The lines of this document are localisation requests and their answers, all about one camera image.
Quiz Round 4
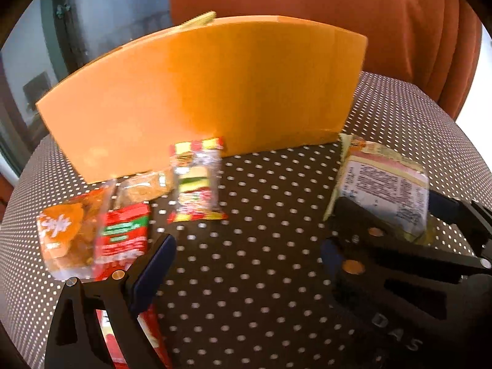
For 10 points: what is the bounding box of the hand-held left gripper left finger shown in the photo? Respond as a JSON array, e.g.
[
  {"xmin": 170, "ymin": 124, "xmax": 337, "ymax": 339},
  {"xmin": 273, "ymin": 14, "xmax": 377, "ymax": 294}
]
[{"xmin": 44, "ymin": 232, "xmax": 177, "ymax": 369}]

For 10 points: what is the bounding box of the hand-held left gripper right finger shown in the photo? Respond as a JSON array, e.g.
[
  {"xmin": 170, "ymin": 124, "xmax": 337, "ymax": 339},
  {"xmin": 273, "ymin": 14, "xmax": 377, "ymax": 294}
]
[{"xmin": 321, "ymin": 237, "xmax": 342, "ymax": 282}]

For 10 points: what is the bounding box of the large yellow chip bag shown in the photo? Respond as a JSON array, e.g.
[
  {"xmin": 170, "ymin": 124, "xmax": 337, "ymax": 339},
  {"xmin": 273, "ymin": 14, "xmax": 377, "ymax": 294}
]
[{"xmin": 177, "ymin": 11, "xmax": 216, "ymax": 31}]

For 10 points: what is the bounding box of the burger gummy packet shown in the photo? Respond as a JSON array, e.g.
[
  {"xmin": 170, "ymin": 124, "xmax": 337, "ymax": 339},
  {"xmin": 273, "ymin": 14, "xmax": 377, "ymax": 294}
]
[{"xmin": 167, "ymin": 136, "xmax": 228, "ymax": 224}]

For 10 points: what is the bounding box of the red snack packet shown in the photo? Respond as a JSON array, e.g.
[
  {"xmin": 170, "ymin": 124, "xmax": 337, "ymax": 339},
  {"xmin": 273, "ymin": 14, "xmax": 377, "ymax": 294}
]
[{"xmin": 93, "ymin": 203, "xmax": 172, "ymax": 369}]

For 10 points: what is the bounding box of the orange cookie packet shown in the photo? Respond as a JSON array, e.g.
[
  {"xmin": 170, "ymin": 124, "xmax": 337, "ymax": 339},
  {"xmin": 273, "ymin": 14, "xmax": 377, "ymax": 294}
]
[{"xmin": 36, "ymin": 186, "xmax": 112, "ymax": 281}]

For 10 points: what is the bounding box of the polka dot tablecloth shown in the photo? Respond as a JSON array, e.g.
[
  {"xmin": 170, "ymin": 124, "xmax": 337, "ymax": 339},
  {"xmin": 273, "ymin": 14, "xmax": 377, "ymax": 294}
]
[{"xmin": 0, "ymin": 71, "xmax": 492, "ymax": 369}]

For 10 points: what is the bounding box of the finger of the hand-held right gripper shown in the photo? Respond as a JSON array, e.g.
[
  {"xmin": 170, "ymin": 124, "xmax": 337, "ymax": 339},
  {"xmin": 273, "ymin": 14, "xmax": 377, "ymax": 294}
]
[
  {"xmin": 428, "ymin": 191, "xmax": 492, "ymax": 259},
  {"xmin": 331, "ymin": 196, "xmax": 492, "ymax": 290}
]

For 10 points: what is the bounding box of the green framed window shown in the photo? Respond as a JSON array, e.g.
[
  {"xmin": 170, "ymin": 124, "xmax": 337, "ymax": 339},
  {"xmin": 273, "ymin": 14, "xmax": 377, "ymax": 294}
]
[{"xmin": 0, "ymin": 0, "xmax": 170, "ymax": 170}]

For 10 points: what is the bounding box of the yellow packet with white label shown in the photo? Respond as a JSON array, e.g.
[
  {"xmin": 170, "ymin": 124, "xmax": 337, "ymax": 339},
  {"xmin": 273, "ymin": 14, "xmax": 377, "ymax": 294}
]
[{"xmin": 323, "ymin": 133, "xmax": 431, "ymax": 247}]

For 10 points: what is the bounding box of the orange cardboard box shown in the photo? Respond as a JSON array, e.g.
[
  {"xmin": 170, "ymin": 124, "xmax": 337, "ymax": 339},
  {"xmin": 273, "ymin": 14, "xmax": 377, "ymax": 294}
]
[{"xmin": 35, "ymin": 14, "xmax": 368, "ymax": 185}]

